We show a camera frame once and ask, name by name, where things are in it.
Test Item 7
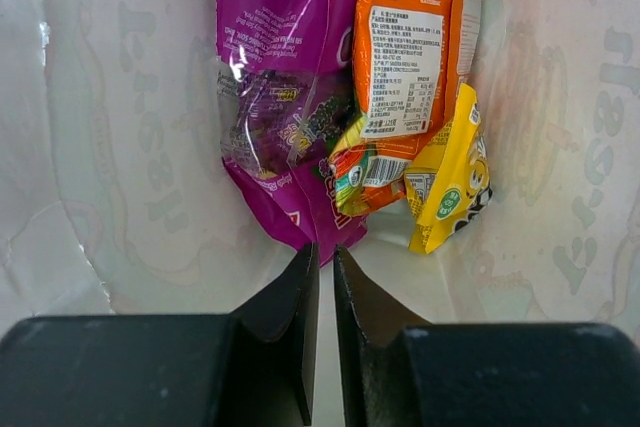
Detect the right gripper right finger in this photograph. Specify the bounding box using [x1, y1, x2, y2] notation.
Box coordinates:
[333, 247, 639, 426]

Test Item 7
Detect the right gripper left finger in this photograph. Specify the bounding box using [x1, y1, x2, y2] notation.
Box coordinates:
[1, 244, 319, 426]

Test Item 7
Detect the yellow M&M's bag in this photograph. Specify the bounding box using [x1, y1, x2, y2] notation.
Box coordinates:
[404, 84, 493, 254]

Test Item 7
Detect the orange fruit candy bag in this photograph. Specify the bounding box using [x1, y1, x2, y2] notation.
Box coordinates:
[329, 0, 482, 216]

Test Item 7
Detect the purple candy bag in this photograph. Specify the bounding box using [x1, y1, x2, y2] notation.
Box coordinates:
[216, 0, 366, 263]

